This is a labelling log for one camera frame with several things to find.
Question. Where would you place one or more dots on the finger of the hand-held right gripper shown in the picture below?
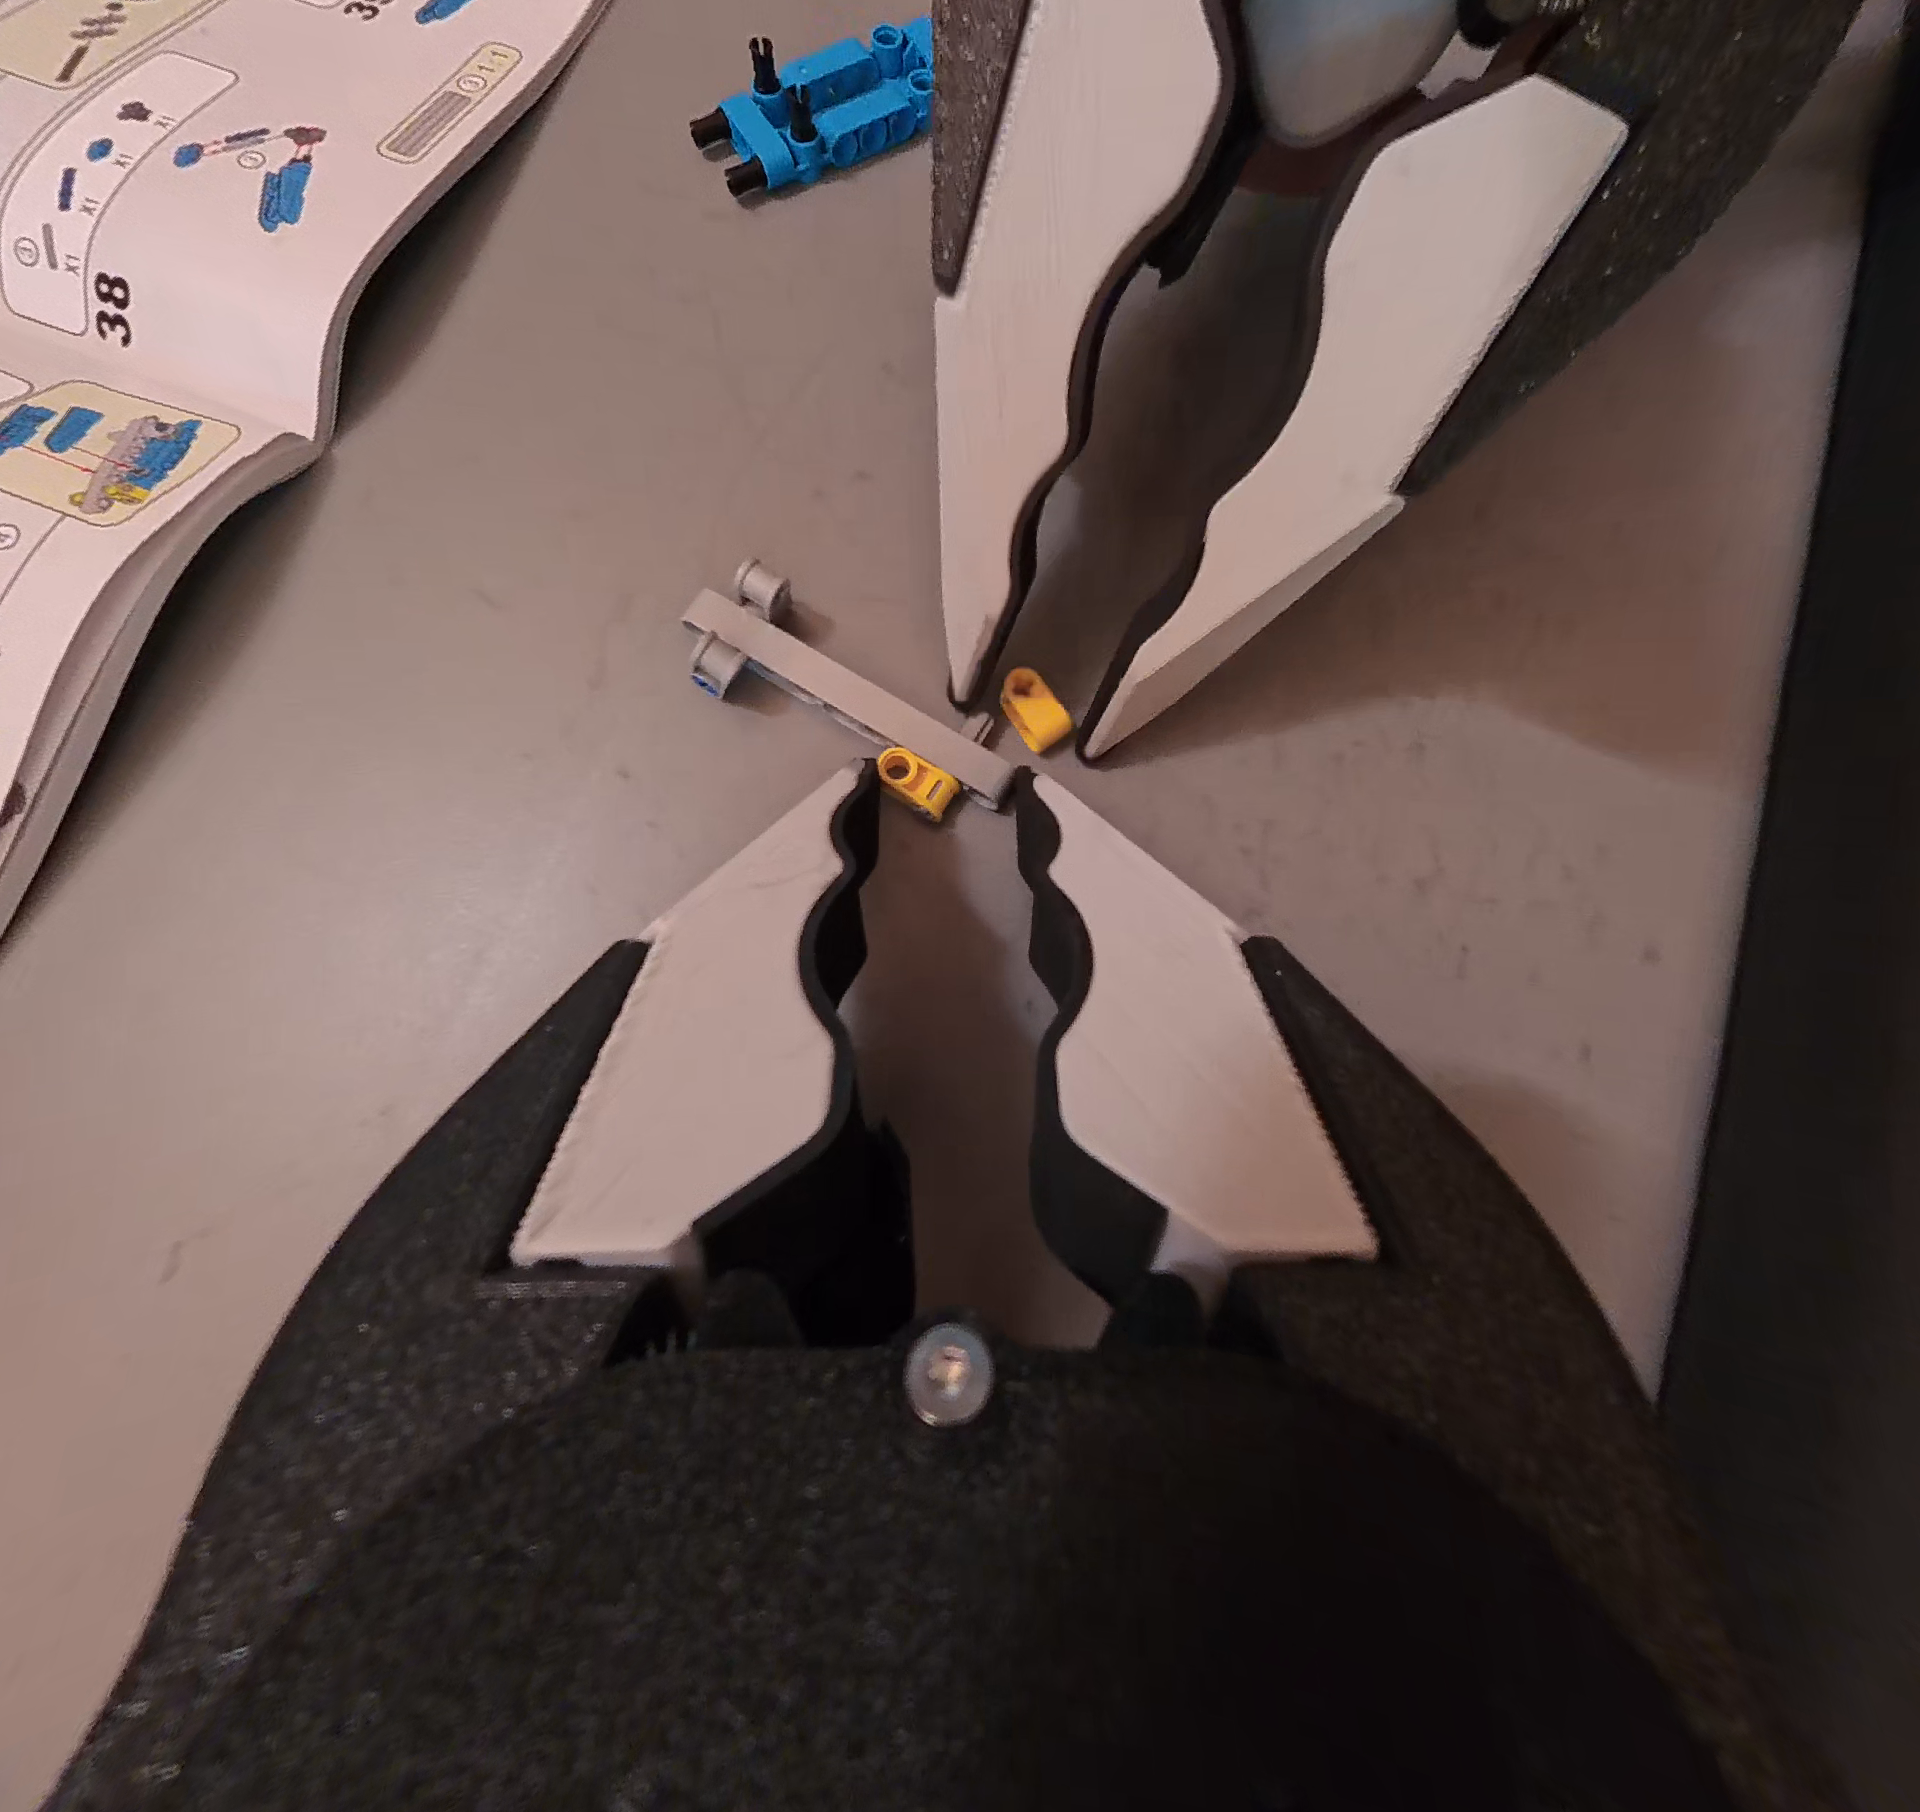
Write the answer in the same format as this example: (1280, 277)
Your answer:
(1425, 314)
(1080, 161)

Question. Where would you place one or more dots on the long grey building beam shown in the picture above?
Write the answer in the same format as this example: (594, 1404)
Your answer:
(840, 683)

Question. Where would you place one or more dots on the short grey connector piece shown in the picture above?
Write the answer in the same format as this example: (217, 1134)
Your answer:
(766, 585)

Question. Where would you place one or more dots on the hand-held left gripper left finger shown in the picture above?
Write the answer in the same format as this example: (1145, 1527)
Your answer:
(691, 1093)

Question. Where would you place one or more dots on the instruction booklet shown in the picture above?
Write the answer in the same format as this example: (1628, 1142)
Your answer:
(194, 269)

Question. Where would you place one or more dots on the blue panel with black pins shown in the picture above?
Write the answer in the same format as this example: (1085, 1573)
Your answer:
(840, 100)

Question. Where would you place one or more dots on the black perforated pad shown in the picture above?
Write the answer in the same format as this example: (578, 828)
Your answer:
(1814, 941)

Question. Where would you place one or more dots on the yellow connector piece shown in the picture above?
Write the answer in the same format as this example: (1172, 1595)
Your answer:
(1036, 711)
(922, 780)

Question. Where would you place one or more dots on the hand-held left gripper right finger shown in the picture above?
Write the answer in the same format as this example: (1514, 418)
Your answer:
(1203, 1093)

